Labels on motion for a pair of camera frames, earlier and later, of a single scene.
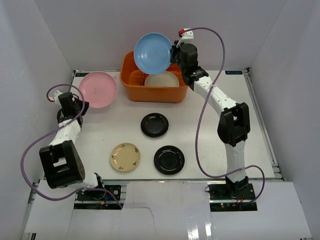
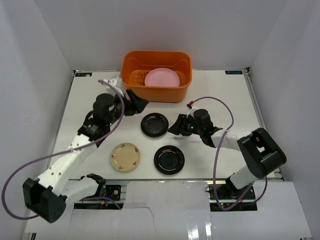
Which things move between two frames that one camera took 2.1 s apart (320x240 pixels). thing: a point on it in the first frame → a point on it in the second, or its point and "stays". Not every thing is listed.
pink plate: [99, 89] → [161, 77]
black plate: [154, 125] stays
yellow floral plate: [125, 157] stays
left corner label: [80, 74] stays
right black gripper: [174, 50] → [177, 128]
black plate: [169, 160] stays
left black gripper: [81, 105] → [127, 103]
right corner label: [233, 72] stays
